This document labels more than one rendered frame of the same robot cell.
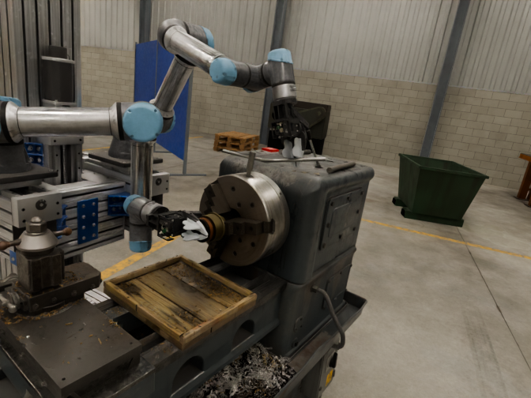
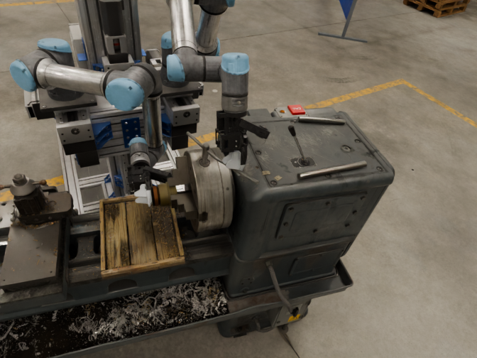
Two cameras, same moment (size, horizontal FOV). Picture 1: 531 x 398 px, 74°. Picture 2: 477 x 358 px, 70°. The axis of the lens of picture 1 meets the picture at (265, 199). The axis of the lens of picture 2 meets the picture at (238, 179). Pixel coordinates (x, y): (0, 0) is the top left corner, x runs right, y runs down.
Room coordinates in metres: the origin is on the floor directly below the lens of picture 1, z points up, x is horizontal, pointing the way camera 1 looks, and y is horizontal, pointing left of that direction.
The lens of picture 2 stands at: (0.48, -0.51, 2.04)
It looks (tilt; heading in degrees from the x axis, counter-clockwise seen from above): 45 degrees down; 32
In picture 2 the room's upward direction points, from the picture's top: 10 degrees clockwise
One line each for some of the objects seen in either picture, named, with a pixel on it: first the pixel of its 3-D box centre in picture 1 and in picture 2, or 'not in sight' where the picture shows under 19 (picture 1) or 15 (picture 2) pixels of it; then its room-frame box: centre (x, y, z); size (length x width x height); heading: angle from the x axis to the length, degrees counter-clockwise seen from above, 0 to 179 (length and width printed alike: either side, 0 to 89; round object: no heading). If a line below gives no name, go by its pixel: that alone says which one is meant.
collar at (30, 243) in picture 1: (36, 238); (22, 185); (0.70, 0.49, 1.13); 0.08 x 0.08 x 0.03
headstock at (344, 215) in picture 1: (295, 204); (294, 177); (1.51, -0.13, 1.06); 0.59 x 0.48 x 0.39; 146
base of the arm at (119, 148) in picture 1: (126, 144); (174, 70); (1.55, 0.64, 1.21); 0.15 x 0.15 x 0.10
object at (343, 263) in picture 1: (275, 324); (267, 256); (1.51, -0.13, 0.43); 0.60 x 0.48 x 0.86; 146
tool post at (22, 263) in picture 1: (42, 264); (29, 198); (0.71, 0.48, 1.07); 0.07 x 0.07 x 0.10; 56
